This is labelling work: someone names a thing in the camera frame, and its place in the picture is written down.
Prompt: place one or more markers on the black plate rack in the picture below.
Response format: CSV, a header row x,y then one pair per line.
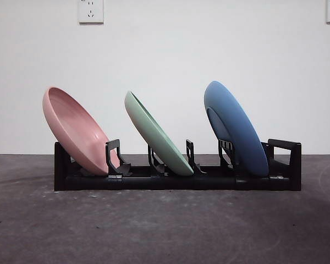
x,y
181,184

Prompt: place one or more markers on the blue plate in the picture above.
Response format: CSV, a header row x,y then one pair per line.
x,y
236,129

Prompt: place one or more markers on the pink plate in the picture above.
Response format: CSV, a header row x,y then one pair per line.
x,y
71,126

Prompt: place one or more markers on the green plate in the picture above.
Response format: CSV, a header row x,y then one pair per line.
x,y
154,134

